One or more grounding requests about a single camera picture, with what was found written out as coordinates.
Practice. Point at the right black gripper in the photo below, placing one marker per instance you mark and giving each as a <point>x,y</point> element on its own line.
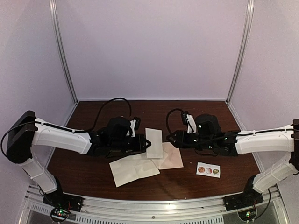
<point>180,138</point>

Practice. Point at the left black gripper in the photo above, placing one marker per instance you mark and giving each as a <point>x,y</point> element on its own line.
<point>139,148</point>

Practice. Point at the white letter paper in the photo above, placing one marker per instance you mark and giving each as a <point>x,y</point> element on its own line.
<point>155,151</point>

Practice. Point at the beige paper envelope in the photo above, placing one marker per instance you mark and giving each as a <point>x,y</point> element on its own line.
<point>171,158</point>

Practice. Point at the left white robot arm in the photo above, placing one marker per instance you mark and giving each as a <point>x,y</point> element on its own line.
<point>118,137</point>

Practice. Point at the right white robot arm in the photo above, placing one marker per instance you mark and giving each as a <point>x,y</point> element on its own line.
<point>204,132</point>

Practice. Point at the white folded paper sheet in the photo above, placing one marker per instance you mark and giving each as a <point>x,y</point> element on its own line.
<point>131,168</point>

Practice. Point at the sticker sheet with three seals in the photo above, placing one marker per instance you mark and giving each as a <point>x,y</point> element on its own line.
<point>209,170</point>

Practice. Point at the right circuit board with leds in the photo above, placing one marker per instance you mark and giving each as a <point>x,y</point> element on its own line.
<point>247,215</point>

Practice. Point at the circuit board with leds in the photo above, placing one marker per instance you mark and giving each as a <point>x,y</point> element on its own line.
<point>59,215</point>
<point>247,215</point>

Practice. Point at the left circuit board with leds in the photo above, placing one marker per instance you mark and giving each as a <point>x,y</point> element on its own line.
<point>59,215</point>

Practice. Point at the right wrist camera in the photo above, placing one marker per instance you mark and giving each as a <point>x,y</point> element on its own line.
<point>188,120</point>

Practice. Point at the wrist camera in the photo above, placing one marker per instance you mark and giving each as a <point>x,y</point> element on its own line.
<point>188,120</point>
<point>134,125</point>

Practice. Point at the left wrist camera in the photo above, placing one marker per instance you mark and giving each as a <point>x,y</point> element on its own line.
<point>134,125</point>

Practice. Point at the front aluminium rail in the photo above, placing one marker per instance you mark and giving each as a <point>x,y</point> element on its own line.
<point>209,210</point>

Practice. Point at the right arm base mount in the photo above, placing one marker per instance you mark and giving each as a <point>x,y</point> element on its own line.
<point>239,201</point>

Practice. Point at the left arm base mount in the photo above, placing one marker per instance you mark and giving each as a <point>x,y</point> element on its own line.
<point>66,202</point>

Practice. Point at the right aluminium frame post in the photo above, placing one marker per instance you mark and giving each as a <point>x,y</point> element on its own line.
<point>244,42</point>

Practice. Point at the aluminium frame post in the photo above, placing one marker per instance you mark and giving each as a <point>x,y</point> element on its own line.
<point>61,51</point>
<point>244,42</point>

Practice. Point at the left aluminium frame post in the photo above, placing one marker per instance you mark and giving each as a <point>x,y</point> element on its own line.
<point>61,51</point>

